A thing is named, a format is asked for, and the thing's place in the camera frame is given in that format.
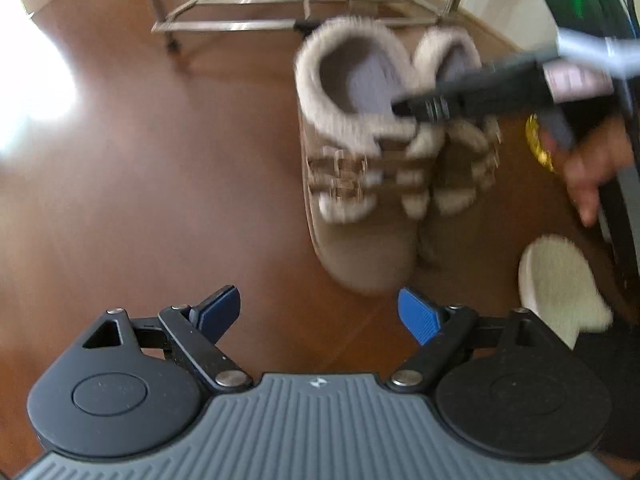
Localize metal shoe rack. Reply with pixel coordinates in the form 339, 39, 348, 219
131, 0, 478, 52

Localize white fluffy slipper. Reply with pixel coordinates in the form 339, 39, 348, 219
518, 234, 614, 352

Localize beige fur-lined buckle slipper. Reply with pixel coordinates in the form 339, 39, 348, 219
414, 26, 502, 267
294, 16, 422, 296

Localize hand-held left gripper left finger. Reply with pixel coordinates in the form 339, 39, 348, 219
82, 285, 253, 394

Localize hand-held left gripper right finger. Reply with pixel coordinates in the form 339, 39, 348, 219
387, 287, 557, 394

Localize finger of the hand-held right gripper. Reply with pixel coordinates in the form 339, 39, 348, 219
392, 57, 556, 123

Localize person's dark pants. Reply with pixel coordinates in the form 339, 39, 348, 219
572, 327, 640, 478

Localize yellow patterned object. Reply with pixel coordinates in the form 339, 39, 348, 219
525, 114, 557, 175

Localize person's right hand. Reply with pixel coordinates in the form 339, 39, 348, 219
562, 117, 636, 227

